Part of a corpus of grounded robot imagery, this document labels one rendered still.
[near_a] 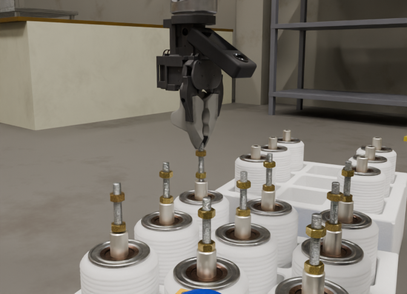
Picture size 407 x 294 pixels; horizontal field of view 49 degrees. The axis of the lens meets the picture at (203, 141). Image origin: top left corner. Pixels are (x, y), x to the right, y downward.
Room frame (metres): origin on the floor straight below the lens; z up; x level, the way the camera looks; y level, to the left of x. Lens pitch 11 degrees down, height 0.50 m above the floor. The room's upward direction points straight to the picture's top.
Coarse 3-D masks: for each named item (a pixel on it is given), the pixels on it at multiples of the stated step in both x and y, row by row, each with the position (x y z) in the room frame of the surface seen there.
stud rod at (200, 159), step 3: (201, 144) 0.72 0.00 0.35; (201, 147) 0.72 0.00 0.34; (198, 150) 0.72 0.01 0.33; (201, 150) 0.72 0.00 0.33; (198, 156) 0.72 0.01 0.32; (201, 156) 0.72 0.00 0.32; (198, 159) 0.72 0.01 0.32; (201, 159) 0.72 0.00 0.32; (198, 162) 0.72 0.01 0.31; (201, 162) 0.72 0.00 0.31; (198, 165) 0.72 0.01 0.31; (201, 165) 0.72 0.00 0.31; (198, 168) 0.72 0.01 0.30; (201, 168) 0.72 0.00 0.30; (198, 171) 0.72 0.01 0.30; (201, 171) 0.72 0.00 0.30; (198, 180) 0.72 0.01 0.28; (201, 180) 0.72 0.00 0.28
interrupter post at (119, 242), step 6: (114, 234) 0.50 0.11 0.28; (120, 234) 0.50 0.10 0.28; (126, 234) 0.51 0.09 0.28; (114, 240) 0.50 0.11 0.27; (120, 240) 0.50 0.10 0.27; (126, 240) 0.51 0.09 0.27; (114, 246) 0.50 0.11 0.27; (120, 246) 0.50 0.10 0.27; (126, 246) 0.50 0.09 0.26; (114, 252) 0.50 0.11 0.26; (120, 252) 0.50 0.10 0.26; (126, 252) 0.50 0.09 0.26
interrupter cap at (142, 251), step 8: (128, 240) 0.54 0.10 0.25; (136, 240) 0.54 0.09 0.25; (96, 248) 0.52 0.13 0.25; (104, 248) 0.52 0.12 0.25; (128, 248) 0.53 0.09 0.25; (136, 248) 0.52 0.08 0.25; (144, 248) 0.52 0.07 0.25; (88, 256) 0.50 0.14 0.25; (96, 256) 0.50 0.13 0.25; (104, 256) 0.50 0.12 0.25; (128, 256) 0.50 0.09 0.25; (136, 256) 0.50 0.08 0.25; (144, 256) 0.49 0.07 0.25; (96, 264) 0.48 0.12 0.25; (104, 264) 0.47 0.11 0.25; (112, 264) 0.47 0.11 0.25; (120, 264) 0.47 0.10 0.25; (128, 264) 0.48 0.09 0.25; (136, 264) 0.48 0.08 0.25
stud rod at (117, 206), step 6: (114, 186) 0.51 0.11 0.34; (120, 186) 0.51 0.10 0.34; (114, 192) 0.51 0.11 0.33; (120, 192) 0.51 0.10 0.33; (114, 204) 0.51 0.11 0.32; (120, 204) 0.51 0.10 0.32; (114, 210) 0.51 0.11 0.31; (120, 210) 0.51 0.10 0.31; (114, 216) 0.51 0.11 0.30; (120, 216) 0.51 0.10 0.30; (114, 222) 0.51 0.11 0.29; (120, 222) 0.51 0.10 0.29
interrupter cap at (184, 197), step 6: (186, 192) 0.74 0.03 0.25; (192, 192) 0.74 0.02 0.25; (210, 192) 0.74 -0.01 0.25; (216, 192) 0.74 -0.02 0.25; (180, 198) 0.71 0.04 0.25; (186, 198) 0.71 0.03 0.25; (192, 198) 0.72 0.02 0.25; (216, 198) 0.71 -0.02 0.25; (222, 198) 0.71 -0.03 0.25; (192, 204) 0.69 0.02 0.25; (198, 204) 0.69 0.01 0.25
